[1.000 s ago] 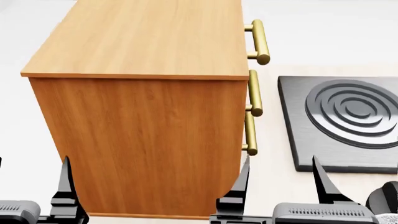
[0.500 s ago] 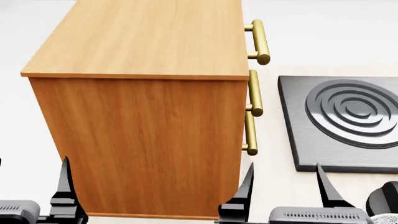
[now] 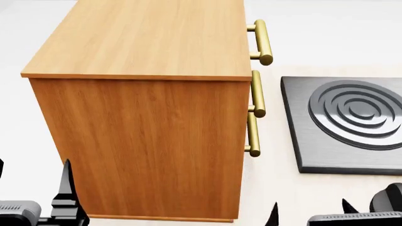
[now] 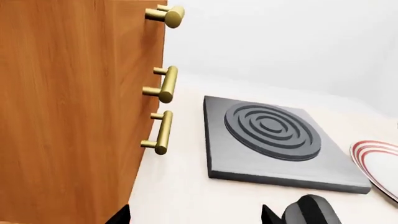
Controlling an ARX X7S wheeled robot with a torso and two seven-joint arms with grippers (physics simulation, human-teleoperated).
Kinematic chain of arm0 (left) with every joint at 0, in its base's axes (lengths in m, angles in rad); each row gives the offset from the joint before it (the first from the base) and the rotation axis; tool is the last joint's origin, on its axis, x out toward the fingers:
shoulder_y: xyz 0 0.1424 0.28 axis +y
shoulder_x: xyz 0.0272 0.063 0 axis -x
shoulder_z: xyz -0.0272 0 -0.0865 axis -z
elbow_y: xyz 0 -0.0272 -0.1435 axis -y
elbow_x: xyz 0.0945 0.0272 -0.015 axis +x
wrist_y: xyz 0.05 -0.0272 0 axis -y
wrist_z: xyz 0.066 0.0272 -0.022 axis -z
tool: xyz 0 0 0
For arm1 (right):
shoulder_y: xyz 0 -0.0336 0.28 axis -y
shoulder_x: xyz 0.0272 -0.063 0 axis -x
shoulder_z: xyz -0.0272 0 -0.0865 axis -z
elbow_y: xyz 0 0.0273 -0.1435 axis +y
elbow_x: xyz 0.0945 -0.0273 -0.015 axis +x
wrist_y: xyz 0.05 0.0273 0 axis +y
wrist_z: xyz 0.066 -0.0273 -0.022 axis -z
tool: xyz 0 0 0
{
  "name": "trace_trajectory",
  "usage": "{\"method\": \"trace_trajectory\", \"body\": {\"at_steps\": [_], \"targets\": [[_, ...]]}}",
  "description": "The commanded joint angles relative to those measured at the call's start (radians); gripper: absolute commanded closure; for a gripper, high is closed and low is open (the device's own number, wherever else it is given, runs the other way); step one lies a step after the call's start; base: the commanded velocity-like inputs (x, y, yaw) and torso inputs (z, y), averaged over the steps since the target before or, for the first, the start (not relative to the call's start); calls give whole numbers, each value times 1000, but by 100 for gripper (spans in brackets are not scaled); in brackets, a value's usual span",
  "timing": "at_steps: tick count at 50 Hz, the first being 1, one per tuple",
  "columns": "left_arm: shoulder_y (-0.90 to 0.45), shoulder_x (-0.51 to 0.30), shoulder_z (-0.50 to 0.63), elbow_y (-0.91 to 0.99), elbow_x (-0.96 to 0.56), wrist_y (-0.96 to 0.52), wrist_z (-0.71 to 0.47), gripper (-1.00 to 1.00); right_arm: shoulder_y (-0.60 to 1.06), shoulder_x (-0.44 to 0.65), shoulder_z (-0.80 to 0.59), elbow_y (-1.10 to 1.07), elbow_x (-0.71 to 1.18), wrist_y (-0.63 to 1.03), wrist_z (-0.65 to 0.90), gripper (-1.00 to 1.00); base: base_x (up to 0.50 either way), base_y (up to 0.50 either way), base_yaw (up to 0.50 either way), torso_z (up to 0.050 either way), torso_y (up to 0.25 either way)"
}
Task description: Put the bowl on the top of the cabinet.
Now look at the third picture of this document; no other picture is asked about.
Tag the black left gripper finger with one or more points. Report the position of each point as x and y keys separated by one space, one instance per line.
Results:
x=1 y=168
x=66 y=188

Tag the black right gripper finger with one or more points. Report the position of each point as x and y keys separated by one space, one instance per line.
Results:
x=349 y=208
x=273 y=216

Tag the light wooden drawer cabinet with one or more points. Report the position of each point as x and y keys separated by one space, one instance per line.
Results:
x=141 y=117

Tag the dark grey ringed stove plate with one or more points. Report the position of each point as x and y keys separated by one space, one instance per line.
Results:
x=317 y=150

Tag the grey right gripper camera box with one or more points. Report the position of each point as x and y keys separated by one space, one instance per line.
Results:
x=355 y=220

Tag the grey gripper camera box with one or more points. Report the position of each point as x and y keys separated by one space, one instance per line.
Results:
x=355 y=220
x=19 y=213

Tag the grey left gripper camera box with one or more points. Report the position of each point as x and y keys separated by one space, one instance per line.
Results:
x=19 y=213

